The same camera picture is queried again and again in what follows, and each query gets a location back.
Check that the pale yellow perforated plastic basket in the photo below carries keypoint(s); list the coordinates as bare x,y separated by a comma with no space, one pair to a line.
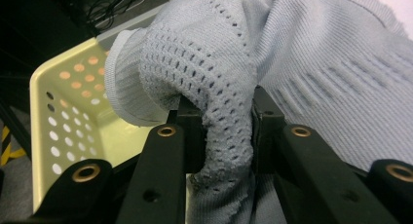
42,120

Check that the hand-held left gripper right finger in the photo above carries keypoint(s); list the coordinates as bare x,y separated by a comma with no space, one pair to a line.
264,133

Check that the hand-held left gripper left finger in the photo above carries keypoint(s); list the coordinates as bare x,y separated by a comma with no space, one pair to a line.
193,142

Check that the light grey knit tank top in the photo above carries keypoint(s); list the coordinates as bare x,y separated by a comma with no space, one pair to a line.
324,71

